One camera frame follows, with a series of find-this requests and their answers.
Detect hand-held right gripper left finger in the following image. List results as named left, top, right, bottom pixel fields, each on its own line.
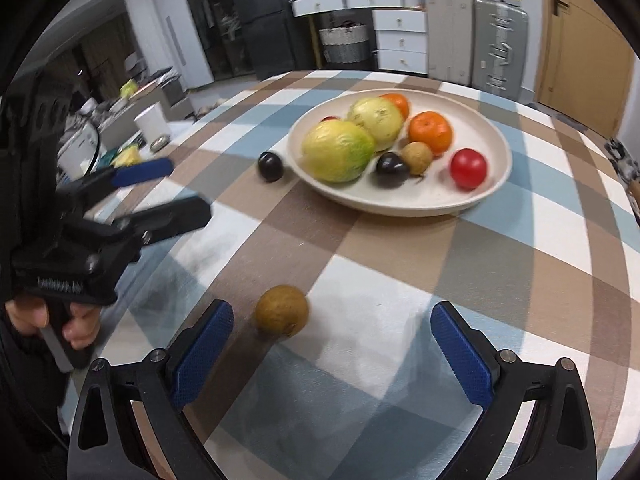
left=66, top=299, right=236, bottom=480

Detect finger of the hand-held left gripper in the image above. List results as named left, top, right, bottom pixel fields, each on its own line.
left=57, top=158, right=174, bottom=207
left=111, top=196, right=212, bottom=253

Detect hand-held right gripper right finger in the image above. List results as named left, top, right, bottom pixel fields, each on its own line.
left=430, top=301, right=598, bottom=480

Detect brown longan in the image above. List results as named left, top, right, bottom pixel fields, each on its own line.
left=401, top=141, right=434, bottom=177
left=254, top=285, right=311, bottom=338

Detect dark purple plum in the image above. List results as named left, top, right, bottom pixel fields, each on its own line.
left=375, top=152, right=411, bottom=189
left=257, top=151, right=285, bottom=183

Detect cream round plate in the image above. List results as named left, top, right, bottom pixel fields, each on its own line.
left=288, top=88, right=512, bottom=218

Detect green guava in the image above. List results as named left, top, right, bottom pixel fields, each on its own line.
left=301, top=119, right=376, bottom=184

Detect yellow-green guava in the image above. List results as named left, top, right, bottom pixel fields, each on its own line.
left=347, top=96, right=406, bottom=152

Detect person's left forearm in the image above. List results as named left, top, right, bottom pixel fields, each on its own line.
left=0, top=330, right=68, bottom=466

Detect person's left hand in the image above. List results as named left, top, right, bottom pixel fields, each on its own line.
left=6, top=297, right=102, bottom=350

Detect yellow cloth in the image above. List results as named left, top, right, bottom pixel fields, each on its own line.
left=112, top=145, right=143, bottom=168

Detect white cylindrical bin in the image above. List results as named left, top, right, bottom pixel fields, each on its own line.
left=134, top=102, right=172, bottom=150

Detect checkered tablecloth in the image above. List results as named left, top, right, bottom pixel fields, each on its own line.
left=60, top=67, right=640, bottom=480

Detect black refrigerator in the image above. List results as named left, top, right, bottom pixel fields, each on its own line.
left=177, top=0, right=326, bottom=83

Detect orange mandarin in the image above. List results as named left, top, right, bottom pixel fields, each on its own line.
left=408, top=111, right=454, bottom=156
left=380, top=92, right=411, bottom=121

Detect woven laundry basket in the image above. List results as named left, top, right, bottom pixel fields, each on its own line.
left=319, top=24, right=371, bottom=65

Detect shoes on floor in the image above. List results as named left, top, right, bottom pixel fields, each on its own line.
left=605, top=137, right=640, bottom=186

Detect white drawer cabinet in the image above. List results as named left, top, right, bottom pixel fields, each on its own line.
left=291, top=0, right=428, bottom=76

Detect silver hard-shell suitcase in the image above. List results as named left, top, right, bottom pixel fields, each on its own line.
left=472, top=0, right=530, bottom=102

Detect cream hard-shell suitcase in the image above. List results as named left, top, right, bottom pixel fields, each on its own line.
left=424, top=0, right=476, bottom=87

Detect wooden door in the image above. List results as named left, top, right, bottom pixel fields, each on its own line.
left=535, top=0, right=636, bottom=138

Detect black cable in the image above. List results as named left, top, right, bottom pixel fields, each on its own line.
left=65, top=110, right=101, bottom=176

